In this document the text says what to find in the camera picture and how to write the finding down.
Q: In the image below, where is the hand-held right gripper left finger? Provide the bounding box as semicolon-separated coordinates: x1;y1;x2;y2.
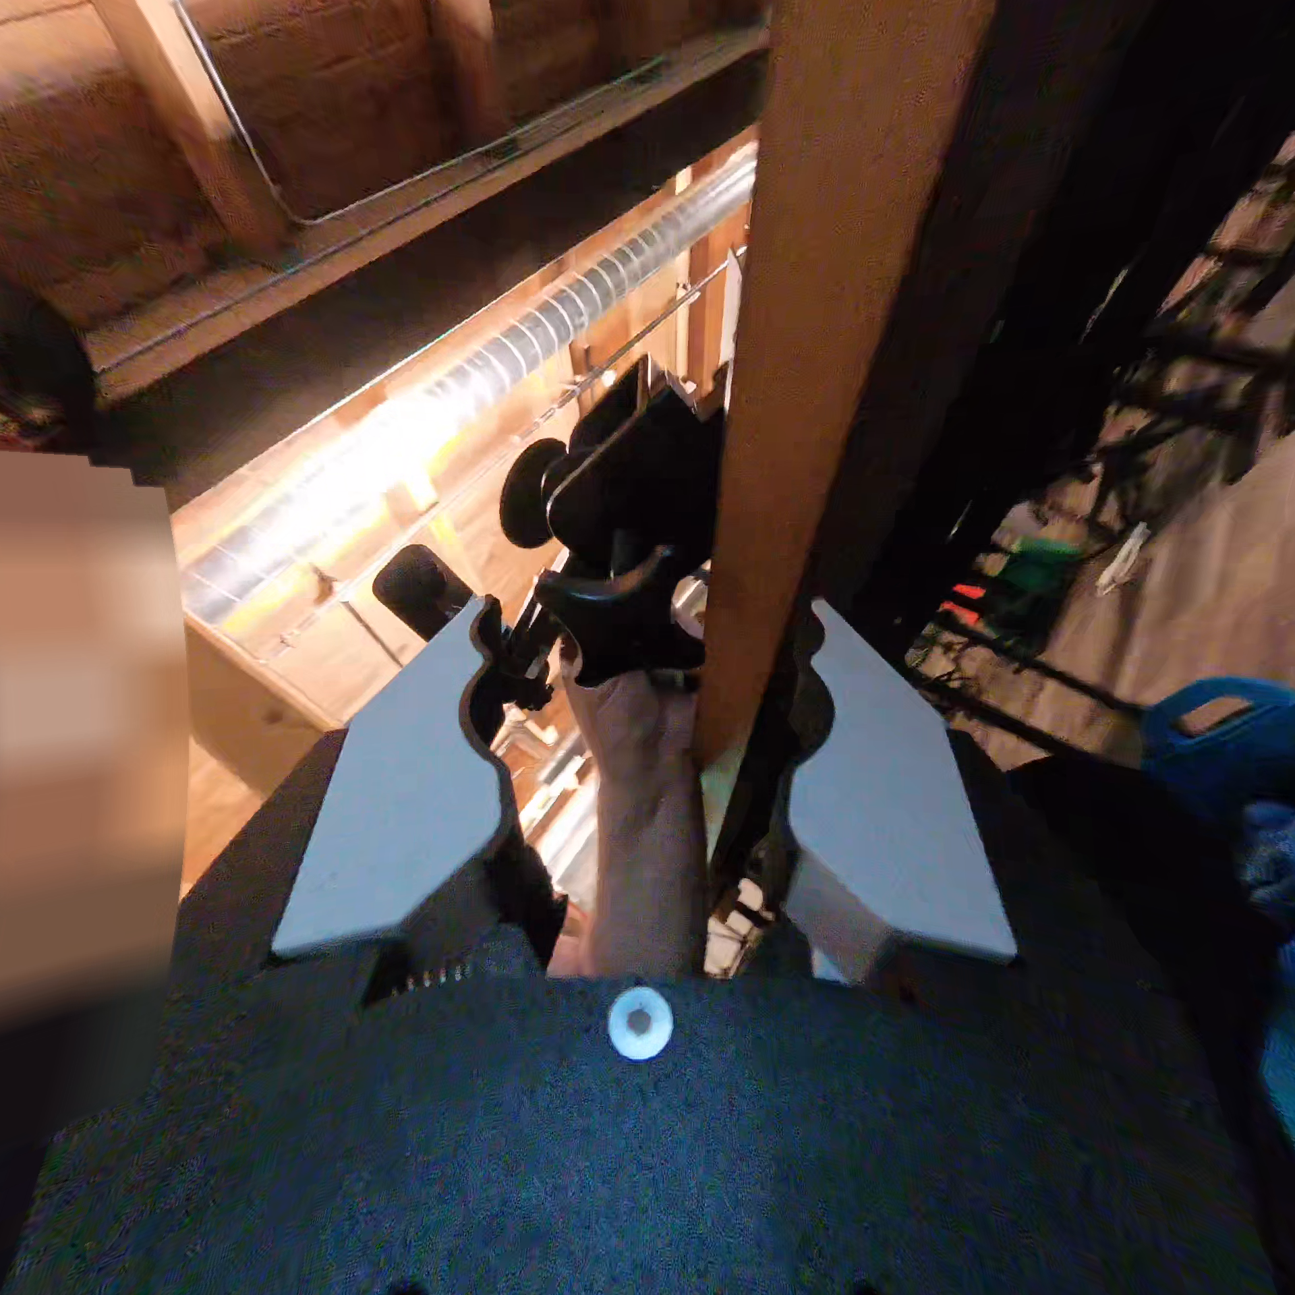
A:
272;595;522;987

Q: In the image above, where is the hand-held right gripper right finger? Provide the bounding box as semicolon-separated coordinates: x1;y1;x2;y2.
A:
779;596;1017;987

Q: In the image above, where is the black desk clamp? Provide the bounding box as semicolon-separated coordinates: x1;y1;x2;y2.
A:
499;354;732;691

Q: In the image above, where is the person's left forearm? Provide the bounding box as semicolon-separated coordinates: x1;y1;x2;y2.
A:
551;646;709;981

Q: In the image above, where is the green plastic bin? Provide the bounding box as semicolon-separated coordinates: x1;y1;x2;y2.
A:
1002;537;1085;598

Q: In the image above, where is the blue felt tote bag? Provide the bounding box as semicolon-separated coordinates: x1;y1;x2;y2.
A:
1144;677;1295;820

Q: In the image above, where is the small white object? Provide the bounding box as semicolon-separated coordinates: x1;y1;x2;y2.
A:
1097;520;1155;598

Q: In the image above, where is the blue cloth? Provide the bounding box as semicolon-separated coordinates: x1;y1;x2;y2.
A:
1239;799;1295;1104

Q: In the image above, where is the black table frame bar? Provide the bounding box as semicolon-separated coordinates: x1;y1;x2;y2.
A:
915;607;1144;759

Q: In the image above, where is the silver ceiling duct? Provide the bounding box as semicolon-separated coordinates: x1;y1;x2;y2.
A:
182;142;760;628

